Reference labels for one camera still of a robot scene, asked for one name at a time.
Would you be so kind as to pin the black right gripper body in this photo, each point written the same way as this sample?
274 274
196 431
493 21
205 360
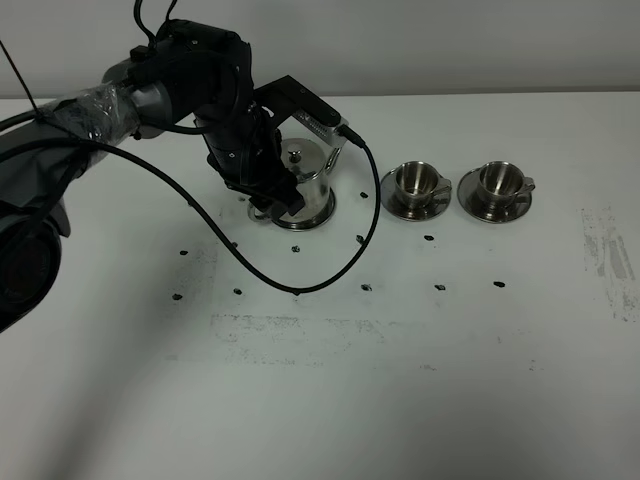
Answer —
243 150

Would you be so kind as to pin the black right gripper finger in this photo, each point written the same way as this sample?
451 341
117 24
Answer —
292 201
260 206

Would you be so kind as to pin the stainless steel teapot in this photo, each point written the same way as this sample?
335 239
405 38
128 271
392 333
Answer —
312 167

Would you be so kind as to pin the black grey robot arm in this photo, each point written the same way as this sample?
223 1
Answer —
188 78

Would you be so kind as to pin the left stainless steel teacup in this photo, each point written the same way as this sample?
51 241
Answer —
417 184

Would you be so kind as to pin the stainless steel teacup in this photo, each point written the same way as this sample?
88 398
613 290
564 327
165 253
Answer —
417 184
501 183

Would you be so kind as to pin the left stainless steel saucer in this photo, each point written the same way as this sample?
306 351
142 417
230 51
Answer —
391 202

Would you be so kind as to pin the stainless steel saucer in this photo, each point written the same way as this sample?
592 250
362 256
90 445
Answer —
489 212
391 202

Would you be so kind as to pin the right stainless steel saucer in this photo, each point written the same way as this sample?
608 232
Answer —
489 212

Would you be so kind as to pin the right stainless steel teacup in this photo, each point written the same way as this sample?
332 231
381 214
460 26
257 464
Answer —
501 183

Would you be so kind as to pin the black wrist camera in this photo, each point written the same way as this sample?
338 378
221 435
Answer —
287 98

